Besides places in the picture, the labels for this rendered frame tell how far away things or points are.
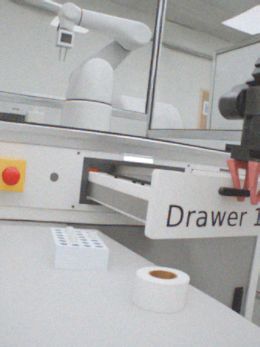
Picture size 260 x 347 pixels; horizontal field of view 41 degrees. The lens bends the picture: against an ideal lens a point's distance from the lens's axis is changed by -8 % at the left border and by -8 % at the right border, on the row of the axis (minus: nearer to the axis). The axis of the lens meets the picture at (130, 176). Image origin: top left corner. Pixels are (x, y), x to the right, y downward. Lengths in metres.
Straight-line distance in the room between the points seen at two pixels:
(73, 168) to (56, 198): 0.08
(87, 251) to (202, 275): 0.65
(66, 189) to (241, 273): 0.69
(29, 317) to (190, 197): 0.34
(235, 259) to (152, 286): 0.82
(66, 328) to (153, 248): 0.66
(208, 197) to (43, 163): 0.40
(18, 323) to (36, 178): 0.50
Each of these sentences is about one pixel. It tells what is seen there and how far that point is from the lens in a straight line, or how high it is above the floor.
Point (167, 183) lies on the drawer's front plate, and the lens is 0.58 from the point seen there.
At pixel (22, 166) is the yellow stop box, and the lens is 0.80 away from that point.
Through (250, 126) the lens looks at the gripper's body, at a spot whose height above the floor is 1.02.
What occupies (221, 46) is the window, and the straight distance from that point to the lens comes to 1.15.
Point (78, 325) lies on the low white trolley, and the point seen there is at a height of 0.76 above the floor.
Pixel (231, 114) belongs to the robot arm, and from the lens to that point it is 0.70.
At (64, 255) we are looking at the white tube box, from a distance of 0.56.
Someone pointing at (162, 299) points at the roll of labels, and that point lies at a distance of 0.45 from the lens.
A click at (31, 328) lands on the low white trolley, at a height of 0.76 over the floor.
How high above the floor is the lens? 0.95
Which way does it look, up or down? 3 degrees down
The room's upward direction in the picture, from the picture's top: 7 degrees clockwise
